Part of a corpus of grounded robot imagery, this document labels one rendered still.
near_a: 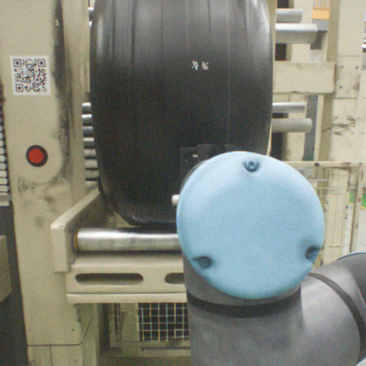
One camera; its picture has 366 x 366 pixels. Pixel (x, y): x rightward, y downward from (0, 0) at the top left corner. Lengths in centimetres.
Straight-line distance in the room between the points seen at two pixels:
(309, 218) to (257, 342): 8
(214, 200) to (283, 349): 10
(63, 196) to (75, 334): 33
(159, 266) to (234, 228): 47
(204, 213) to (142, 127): 33
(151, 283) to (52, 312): 28
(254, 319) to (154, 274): 45
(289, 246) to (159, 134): 34
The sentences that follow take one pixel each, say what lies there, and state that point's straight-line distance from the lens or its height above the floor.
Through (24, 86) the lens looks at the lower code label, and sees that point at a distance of 73.
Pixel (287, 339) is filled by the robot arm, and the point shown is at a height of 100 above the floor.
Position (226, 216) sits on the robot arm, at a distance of 16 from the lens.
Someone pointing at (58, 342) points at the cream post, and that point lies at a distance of 87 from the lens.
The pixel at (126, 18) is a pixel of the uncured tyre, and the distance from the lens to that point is 52.
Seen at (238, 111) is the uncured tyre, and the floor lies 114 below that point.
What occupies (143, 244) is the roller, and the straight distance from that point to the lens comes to 63.
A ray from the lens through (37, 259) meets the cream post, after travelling 79.
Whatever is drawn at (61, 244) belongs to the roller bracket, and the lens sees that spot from 62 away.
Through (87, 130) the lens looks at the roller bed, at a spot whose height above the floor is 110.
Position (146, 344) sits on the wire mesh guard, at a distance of 135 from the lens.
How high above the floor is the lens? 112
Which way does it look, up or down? 10 degrees down
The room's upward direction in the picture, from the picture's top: straight up
